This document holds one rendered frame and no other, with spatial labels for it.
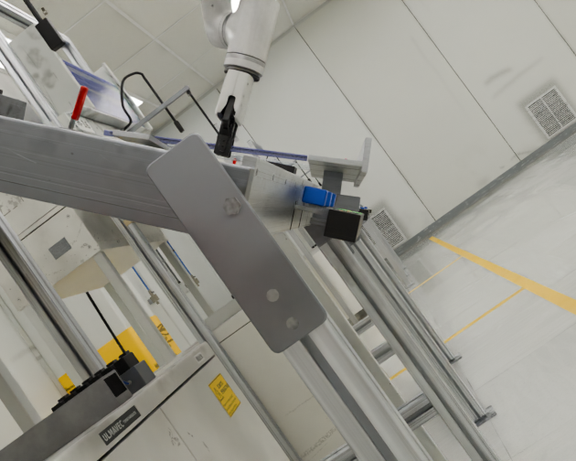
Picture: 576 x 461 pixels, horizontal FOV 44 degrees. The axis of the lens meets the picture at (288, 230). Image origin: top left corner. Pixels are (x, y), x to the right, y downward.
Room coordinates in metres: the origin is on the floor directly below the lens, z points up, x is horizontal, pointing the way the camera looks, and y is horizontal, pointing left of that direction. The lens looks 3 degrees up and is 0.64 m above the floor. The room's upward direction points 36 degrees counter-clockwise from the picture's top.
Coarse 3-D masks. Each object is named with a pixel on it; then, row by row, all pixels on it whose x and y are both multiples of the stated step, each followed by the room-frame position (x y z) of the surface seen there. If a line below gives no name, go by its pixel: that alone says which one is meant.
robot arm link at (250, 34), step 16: (240, 0) 1.44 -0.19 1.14; (256, 0) 1.42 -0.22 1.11; (272, 0) 1.43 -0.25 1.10; (240, 16) 1.43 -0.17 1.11; (256, 16) 1.42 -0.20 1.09; (272, 16) 1.44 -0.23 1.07; (224, 32) 1.46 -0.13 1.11; (240, 32) 1.42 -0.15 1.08; (256, 32) 1.42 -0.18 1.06; (272, 32) 1.46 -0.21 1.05; (240, 48) 1.42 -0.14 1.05; (256, 48) 1.43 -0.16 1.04
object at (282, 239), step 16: (288, 240) 1.46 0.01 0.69; (288, 256) 1.46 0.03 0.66; (304, 272) 1.46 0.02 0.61; (320, 288) 1.46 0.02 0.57; (336, 320) 1.46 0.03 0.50; (352, 336) 1.46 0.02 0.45; (368, 352) 1.46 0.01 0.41; (368, 368) 1.46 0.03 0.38; (384, 384) 1.46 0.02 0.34; (400, 400) 1.46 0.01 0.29; (416, 432) 1.46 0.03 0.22; (432, 448) 1.46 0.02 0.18
